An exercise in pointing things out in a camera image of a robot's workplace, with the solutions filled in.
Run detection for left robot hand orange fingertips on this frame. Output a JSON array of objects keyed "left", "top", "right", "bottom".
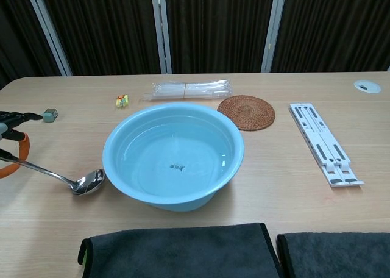
[{"left": 0, "top": 110, "right": 44, "bottom": 179}]

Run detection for stainless steel ladle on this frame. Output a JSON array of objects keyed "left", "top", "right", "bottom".
[{"left": 0, "top": 149, "right": 106, "bottom": 196}]

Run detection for dark grey towel green tag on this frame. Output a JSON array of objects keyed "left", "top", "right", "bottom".
[{"left": 77, "top": 222, "right": 283, "bottom": 278}]

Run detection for yellow candy packet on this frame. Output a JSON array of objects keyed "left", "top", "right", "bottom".
[{"left": 115, "top": 94, "right": 130, "bottom": 109}]

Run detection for grey metal window post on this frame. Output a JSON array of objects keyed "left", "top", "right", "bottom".
[
  {"left": 260, "top": 0, "right": 288, "bottom": 74},
  {"left": 151, "top": 0, "right": 172, "bottom": 75},
  {"left": 24, "top": 0, "right": 74, "bottom": 77}
]

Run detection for white folding laptop stand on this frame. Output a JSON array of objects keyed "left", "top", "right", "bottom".
[{"left": 288, "top": 102, "right": 365, "bottom": 188}]

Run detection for round woven rattan coaster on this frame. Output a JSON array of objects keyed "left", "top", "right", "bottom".
[{"left": 216, "top": 94, "right": 276, "bottom": 132}]

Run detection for clear plastic straw pack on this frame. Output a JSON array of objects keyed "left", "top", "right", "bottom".
[{"left": 139, "top": 79, "right": 233, "bottom": 102}]

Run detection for small green cube box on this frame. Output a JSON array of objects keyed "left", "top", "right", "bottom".
[{"left": 42, "top": 108, "right": 59, "bottom": 123}]

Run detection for blue plastic basin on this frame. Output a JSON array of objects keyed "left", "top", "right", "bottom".
[{"left": 102, "top": 102, "right": 245, "bottom": 213}]

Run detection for table cable grommet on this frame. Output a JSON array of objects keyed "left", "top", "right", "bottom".
[{"left": 353, "top": 80, "right": 382, "bottom": 94}]

